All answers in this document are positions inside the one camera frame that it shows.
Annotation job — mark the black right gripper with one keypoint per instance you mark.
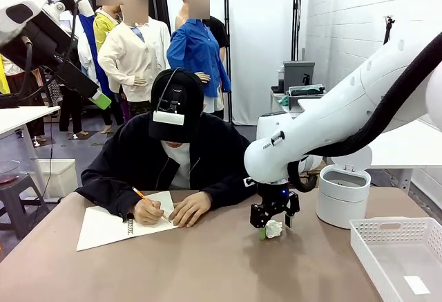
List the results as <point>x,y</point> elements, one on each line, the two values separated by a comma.
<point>273,195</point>

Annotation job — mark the mannequin in blue shirt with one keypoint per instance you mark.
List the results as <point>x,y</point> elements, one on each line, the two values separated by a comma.
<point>197,46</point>

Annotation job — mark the person's left hand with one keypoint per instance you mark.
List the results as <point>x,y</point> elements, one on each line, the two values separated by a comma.
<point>191,210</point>

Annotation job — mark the person in black jacket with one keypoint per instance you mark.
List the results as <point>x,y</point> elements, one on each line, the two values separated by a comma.
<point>138,150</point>

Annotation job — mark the white perforated plastic basket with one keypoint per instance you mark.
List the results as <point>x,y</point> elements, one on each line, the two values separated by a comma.
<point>366,246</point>

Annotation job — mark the white spiral notebook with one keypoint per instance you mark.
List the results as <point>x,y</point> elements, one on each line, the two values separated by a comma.
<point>103,229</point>

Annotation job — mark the mannequin in black shirt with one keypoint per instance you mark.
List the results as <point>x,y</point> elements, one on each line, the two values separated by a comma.
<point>219,32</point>

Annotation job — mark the teal cloth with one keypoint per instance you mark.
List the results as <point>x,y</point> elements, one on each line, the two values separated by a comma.
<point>283,100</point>

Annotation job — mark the grey box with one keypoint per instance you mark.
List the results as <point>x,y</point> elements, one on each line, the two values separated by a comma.
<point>298,70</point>

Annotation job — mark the blue hanging cloth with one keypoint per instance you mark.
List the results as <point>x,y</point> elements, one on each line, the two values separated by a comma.
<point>90,39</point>

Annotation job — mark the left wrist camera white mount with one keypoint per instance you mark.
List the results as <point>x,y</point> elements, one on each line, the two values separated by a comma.
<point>83,3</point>

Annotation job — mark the white backdrop sheet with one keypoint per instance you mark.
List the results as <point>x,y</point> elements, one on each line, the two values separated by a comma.
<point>262,56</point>

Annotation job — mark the white lidded trash bin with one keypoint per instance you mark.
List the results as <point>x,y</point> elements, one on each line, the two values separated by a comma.
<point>340,208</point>

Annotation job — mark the mannequin in cream jacket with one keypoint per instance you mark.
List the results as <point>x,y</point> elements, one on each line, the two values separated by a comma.
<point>127,53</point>

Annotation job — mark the person's right forearm black sleeve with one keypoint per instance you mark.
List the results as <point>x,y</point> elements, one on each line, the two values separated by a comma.
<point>107,198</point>

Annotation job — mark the grey plastic stool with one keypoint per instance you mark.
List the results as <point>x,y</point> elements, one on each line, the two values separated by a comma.
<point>17,191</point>

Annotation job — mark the white paper ball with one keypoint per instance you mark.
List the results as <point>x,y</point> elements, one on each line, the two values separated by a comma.
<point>273,228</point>

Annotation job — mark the small white paper slip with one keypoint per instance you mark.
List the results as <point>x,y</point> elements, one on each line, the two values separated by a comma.
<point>416,284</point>

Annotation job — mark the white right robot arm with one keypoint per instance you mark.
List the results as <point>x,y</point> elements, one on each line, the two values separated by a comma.
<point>328,119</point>

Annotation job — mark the mannequin in white shirt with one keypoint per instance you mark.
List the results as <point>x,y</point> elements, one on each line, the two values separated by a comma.
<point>70,115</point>

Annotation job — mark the white storage bin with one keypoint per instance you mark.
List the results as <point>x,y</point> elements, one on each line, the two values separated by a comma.
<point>62,177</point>

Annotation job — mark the glass bowl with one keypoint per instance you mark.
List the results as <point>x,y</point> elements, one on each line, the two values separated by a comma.
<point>8,174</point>

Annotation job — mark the mannequin in yellow shirt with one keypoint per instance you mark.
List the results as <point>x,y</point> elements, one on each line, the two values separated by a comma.
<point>102,29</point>

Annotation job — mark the person's right hand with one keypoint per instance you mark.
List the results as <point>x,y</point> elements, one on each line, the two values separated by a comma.
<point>148,212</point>

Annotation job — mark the yellow cloth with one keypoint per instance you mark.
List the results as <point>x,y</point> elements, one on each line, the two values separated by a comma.
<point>4,77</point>

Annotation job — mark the large white table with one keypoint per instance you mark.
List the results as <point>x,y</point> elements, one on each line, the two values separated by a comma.
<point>407,150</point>

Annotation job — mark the orange pencil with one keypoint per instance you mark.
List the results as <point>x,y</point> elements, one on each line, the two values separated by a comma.
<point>139,193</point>

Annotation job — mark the black baseball cap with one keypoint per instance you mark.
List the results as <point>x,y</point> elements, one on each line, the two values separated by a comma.
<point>186,129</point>

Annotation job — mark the person's left forearm black sleeve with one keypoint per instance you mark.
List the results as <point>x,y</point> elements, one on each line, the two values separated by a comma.
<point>231,188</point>

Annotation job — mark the dark green cloth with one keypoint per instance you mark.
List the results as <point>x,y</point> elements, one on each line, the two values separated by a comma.
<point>307,90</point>

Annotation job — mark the head-mounted camera white box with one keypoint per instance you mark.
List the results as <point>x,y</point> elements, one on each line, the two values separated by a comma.
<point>168,118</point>

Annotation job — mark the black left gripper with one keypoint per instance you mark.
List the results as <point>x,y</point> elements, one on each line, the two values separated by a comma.
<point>41,39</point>

